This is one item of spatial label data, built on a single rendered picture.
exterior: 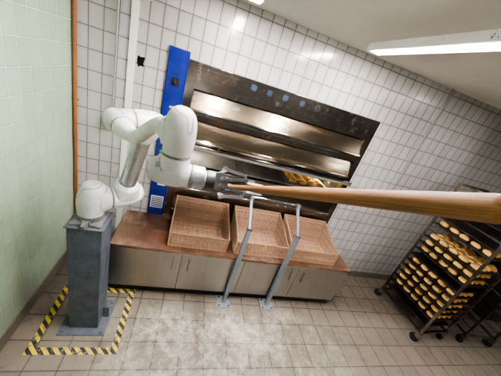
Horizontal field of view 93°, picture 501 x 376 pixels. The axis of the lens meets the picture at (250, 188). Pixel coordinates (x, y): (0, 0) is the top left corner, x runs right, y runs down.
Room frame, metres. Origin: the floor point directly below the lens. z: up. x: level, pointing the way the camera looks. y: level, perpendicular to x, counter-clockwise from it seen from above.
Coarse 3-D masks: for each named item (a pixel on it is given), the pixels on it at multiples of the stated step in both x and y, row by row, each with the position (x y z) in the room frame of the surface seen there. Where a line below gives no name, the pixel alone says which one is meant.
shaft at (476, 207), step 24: (264, 192) 0.76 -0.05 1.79; (288, 192) 0.59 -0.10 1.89; (312, 192) 0.49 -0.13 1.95; (336, 192) 0.42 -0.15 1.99; (360, 192) 0.37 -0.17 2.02; (384, 192) 0.34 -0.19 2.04; (408, 192) 0.31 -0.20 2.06; (432, 192) 0.28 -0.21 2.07; (456, 192) 0.26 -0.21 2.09; (480, 192) 0.25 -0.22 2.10; (456, 216) 0.25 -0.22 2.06; (480, 216) 0.23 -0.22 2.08
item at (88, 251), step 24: (72, 216) 1.19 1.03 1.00; (72, 240) 1.11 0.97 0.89; (96, 240) 1.15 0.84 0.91; (72, 264) 1.11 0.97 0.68; (96, 264) 1.15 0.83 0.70; (72, 288) 1.11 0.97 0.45; (96, 288) 1.15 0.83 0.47; (48, 312) 1.16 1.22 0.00; (72, 312) 1.11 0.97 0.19; (96, 312) 1.16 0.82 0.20; (120, 336) 1.15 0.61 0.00
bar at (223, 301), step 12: (228, 192) 1.91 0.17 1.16; (252, 204) 1.94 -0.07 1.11; (288, 204) 2.08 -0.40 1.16; (240, 252) 1.76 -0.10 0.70; (288, 252) 1.92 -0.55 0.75; (276, 276) 1.93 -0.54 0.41; (228, 288) 1.76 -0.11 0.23; (276, 288) 1.91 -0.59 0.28; (228, 300) 1.81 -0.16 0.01; (264, 300) 1.96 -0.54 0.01
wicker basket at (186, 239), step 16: (176, 208) 2.07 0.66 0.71; (192, 208) 2.13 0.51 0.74; (208, 208) 2.18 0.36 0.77; (224, 208) 2.24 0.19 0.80; (176, 224) 1.99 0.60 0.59; (192, 224) 2.07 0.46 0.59; (208, 224) 2.15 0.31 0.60; (224, 224) 2.16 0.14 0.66; (176, 240) 1.75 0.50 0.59; (192, 240) 1.73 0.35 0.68; (208, 240) 1.77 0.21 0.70; (224, 240) 1.81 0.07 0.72
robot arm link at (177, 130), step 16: (176, 112) 0.76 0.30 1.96; (192, 112) 0.80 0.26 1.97; (112, 128) 1.03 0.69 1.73; (128, 128) 1.00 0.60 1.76; (144, 128) 0.90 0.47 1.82; (160, 128) 0.78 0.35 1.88; (176, 128) 0.75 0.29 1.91; (192, 128) 0.78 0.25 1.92; (176, 144) 0.75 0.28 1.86; (192, 144) 0.79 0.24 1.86
